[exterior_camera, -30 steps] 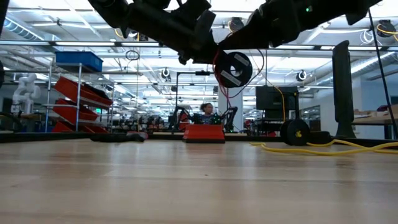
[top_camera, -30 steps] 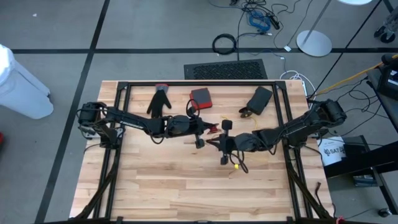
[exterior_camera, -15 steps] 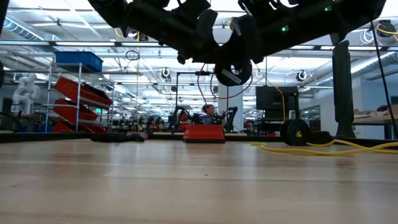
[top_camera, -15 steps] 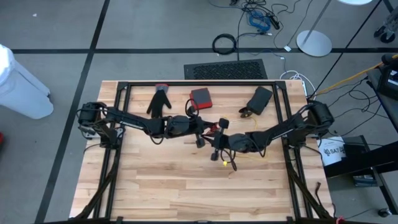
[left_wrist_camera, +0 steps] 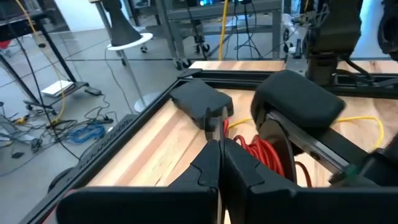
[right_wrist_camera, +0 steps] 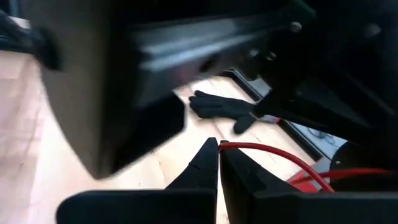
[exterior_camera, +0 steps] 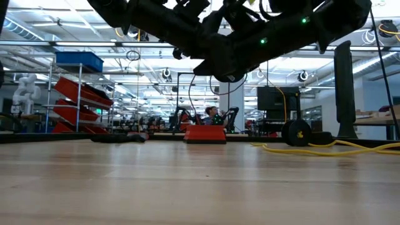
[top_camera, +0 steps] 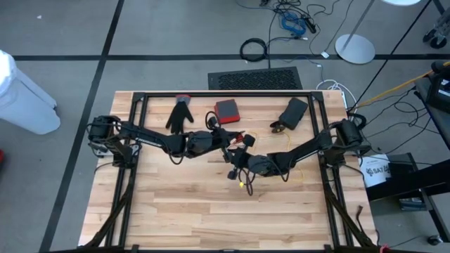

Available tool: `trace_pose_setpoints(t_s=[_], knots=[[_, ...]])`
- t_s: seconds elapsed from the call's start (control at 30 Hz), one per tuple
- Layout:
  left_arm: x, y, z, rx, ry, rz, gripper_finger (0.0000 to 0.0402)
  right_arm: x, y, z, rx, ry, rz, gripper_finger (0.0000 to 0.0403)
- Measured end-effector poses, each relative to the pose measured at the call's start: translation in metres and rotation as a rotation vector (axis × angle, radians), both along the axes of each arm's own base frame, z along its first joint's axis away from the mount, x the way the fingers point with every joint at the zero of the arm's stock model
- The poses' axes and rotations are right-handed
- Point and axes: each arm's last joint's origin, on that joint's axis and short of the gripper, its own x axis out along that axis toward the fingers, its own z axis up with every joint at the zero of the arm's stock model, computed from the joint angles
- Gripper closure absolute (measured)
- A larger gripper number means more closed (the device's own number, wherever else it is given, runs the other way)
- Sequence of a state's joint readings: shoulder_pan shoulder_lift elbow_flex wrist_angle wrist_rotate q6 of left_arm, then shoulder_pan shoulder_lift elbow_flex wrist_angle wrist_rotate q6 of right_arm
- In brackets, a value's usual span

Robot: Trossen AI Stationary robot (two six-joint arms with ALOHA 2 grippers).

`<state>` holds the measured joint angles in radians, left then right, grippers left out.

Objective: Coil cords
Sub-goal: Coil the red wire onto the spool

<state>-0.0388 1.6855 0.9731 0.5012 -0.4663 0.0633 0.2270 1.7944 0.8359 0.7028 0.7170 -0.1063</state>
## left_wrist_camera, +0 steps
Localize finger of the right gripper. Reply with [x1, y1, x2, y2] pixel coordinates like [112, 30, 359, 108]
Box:
[329, 133, 398, 188]

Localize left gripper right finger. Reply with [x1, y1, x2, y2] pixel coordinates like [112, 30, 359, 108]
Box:
[222, 138, 398, 224]

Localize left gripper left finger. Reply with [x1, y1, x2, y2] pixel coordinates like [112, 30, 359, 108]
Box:
[55, 139, 222, 224]

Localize yellow wire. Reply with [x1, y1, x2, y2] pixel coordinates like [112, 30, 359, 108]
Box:
[228, 115, 386, 150]

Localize red wire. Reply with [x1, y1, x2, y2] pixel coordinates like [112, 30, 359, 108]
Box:
[223, 118, 313, 188]

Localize black zip pouch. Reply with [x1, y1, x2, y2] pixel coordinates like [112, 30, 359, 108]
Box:
[169, 78, 234, 130]

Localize grey round floor stand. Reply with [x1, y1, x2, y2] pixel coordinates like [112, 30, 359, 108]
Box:
[93, 0, 162, 113]

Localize black power adapter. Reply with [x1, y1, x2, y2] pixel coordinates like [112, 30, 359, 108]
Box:
[84, 86, 103, 96]

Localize white floor box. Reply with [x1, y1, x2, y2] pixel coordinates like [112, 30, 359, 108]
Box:
[40, 80, 75, 98]

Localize white disc black pole stand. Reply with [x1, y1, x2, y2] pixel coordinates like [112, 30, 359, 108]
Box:
[102, 0, 154, 51]

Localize black metal table frame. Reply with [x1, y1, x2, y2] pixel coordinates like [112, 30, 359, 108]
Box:
[18, 67, 398, 224]

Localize coiled blue cable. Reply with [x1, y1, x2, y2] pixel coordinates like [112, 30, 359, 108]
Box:
[70, 123, 106, 144]

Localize yellow extension cord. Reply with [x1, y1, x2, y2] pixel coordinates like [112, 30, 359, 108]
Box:
[218, 0, 229, 62]

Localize tangled black floor cables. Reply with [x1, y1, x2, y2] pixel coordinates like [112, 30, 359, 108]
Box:
[0, 93, 116, 177]

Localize thin yellow cable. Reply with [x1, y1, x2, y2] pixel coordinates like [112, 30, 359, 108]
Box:
[14, 0, 67, 125]

